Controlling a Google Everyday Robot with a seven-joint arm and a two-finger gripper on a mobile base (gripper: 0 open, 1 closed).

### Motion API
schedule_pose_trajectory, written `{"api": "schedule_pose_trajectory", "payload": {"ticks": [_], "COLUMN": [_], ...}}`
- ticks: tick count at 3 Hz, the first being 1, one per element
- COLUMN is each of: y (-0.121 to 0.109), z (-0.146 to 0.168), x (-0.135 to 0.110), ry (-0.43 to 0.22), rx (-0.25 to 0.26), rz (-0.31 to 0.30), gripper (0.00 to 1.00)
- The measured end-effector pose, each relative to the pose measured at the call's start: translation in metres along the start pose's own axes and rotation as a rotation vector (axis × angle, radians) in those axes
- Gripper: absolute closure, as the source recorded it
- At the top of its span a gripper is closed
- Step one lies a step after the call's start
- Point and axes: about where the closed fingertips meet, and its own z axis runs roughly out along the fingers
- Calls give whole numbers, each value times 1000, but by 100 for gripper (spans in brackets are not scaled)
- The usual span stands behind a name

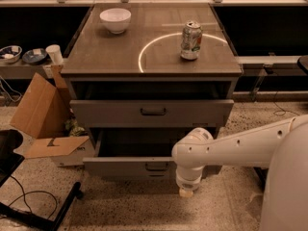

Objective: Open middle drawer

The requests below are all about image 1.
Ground crushed soda can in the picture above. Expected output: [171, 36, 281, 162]
[181, 20, 202, 61]

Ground brown cardboard box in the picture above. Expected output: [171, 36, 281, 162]
[11, 65, 94, 167]

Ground white ceramic bowl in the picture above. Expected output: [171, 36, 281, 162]
[99, 8, 131, 34]

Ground black chair seat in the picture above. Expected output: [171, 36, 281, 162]
[0, 129, 24, 187]

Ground black stand base left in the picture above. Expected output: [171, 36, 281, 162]
[0, 182, 83, 231]

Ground grey drawer cabinet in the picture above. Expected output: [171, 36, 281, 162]
[60, 2, 244, 159]

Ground green snack bags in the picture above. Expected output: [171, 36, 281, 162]
[64, 118, 87, 137]

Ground blue patterned bowl left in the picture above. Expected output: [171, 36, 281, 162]
[0, 45, 22, 64]

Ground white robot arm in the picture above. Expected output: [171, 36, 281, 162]
[172, 115, 308, 231]

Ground blue patterned bowl right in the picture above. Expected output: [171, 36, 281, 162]
[22, 48, 47, 65]

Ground black floor cable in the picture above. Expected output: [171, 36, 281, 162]
[6, 175, 59, 220]

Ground white paper cup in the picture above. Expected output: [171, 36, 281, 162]
[46, 44, 64, 64]

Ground grey top drawer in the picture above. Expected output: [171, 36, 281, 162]
[70, 100, 234, 128]

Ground blue patterned bowl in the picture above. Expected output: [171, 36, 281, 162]
[22, 48, 47, 65]
[0, 45, 22, 64]

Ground grey drawer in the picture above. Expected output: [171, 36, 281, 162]
[83, 128, 190, 181]
[70, 100, 234, 128]

